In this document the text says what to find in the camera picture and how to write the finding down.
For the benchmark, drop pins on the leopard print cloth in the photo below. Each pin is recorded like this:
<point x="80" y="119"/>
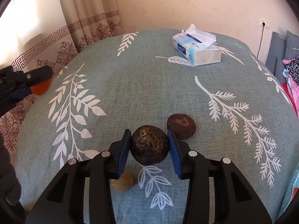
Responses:
<point x="293" y="69"/>

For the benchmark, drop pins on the beige patterned curtain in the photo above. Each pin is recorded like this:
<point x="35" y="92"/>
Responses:
<point x="35" y="33"/>

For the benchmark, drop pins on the dark brown passion fruit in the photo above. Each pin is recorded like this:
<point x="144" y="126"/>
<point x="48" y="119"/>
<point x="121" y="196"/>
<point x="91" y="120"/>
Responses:
<point x="182" y="125"/>

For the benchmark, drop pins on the pink quilt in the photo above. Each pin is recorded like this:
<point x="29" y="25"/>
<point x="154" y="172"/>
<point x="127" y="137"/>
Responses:
<point x="291" y="84"/>

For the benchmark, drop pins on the grey cushion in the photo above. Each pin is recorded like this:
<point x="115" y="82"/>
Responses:
<point x="281" y="49"/>

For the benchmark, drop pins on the white wall socket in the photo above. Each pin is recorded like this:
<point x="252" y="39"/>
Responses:
<point x="265" y="23"/>

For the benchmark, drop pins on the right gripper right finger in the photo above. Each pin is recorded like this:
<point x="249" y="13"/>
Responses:
<point x="235" y="199"/>

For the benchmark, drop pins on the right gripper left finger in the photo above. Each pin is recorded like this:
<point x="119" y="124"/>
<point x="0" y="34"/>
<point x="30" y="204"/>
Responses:
<point x="63" y="199"/>

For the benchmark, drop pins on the blue tissue pack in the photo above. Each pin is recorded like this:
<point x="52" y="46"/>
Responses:
<point x="197" y="47"/>

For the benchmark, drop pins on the dark cracked passion fruit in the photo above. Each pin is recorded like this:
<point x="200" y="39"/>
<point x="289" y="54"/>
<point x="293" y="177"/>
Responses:
<point x="149" y="145"/>

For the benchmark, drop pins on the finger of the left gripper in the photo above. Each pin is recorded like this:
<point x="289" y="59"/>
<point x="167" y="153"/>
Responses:
<point x="12" y="81"/>
<point x="7" y="103"/>

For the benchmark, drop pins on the teal leaf-pattern bedsheet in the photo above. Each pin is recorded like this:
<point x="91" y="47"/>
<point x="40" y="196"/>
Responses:
<point x="240" y="109"/>

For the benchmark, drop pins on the yellowish kiwi fruit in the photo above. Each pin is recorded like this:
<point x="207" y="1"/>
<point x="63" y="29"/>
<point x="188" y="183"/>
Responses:
<point x="124" y="183"/>

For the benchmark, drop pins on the small orange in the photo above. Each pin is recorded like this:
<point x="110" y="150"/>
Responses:
<point x="41" y="88"/>

